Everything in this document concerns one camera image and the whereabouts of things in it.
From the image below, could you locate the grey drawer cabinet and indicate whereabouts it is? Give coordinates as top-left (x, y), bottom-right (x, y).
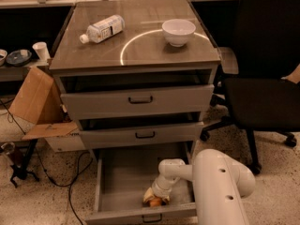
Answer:
top-left (49, 0), bottom-right (222, 155)

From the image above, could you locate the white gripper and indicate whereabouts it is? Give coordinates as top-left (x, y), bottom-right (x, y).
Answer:
top-left (143, 180), bottom-right (172, 204)

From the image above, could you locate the clear plastic bottle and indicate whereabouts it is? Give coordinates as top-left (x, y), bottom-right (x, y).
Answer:
top-left (80, 15), bottom-right (125, 44)

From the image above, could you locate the black office chair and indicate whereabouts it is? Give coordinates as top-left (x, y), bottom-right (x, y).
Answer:
top-left (200, 0), bottom-right (300, 174)

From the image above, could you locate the small bowl at left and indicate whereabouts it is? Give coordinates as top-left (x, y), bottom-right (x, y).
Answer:
top-left (0, 49), bottom-right (8, 67)

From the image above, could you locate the wooden side shelf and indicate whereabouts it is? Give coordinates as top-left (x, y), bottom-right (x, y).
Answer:
top-left (0, 60), bottom-right (49, 82)

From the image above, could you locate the grey drawer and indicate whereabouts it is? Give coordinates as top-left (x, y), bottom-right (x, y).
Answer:
top-left (85, 142), bottom-right (196, 225)
top-left (81, 112), bottom-right (203, 149)
top-left (61, 71), bottom-right (213, 120)

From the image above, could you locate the orange fruit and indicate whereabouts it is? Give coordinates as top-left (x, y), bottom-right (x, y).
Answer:
top-left (149, 197), bottom-right (162, 207)

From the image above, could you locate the white paper cup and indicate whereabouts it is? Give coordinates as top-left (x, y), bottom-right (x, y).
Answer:
top-left (32, 41), bottom-right (50, 61)

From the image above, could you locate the grey bottom drawer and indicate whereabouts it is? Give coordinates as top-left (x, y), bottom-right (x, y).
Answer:
top-left (85, 142), bottom-right (196, 225)

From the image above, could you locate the grey top drawer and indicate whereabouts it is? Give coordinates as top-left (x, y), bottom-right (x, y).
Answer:
top-left (61, 71), bottom-right (213, 120)

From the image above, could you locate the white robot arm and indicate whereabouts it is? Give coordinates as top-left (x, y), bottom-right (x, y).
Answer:
top-left (143, 149), bottom-right (255, 225)

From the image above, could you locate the black tripod stand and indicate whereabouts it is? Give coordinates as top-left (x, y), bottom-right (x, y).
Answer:
top-left (0, 139), bottom-right (39, 188)

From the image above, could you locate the dark blue plate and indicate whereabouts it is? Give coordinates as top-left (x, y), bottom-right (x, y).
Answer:
top-left (6, 49), bottom-right (32, 67)

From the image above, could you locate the white bowl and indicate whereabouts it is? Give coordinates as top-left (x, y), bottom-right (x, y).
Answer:
top-left (162, 19), bottom-right (196, 47)

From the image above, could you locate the brown cardboard box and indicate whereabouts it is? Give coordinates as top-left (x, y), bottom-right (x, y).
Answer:
top-left (9, 67), bottom-right (85, 152)

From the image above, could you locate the grey middle drawer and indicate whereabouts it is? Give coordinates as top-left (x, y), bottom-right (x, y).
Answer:
top-left (81, 112), bottom-right (203, 149)

